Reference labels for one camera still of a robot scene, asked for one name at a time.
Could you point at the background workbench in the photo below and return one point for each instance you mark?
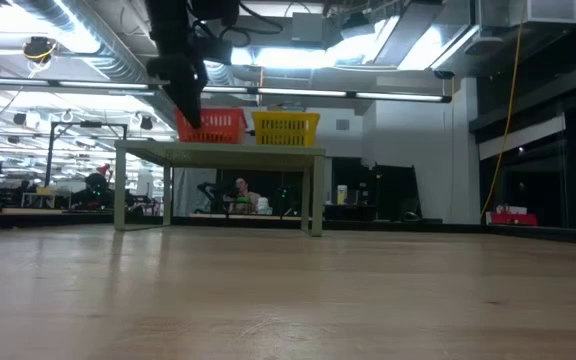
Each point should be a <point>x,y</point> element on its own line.
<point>28,217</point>

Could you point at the yellow white cup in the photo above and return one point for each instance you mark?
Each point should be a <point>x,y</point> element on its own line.
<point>341,194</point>

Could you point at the yellow plastic basket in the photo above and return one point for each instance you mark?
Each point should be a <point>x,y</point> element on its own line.
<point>285,128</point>

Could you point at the long LED light bar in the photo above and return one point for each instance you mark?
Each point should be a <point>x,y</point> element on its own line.
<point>298,92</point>

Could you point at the black camera gantry frame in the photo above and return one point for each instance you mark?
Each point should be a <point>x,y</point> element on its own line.
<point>88,123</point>

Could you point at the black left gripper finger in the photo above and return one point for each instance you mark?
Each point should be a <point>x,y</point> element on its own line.
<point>185,90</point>

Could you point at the orange plastic basket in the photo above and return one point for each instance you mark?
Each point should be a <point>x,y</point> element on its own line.
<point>218,125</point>

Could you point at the green mesh shelf riser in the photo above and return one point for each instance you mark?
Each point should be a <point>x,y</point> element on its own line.
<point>218,155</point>

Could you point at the grey fabric cover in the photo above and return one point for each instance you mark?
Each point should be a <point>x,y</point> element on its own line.
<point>188,192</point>

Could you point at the person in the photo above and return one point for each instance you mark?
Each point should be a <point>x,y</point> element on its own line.
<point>245,192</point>

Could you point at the black office partition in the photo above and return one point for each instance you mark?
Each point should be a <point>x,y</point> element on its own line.
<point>288,192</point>

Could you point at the red flat box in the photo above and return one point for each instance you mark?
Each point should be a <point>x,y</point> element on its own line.
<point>513,218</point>

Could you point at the black background furniture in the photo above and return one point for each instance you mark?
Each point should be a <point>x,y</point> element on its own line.
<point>393,192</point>

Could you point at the background robot arms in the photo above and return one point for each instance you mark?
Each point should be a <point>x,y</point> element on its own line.
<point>98,192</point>

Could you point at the black desk frame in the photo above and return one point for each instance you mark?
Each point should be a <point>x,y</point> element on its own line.
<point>543,100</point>

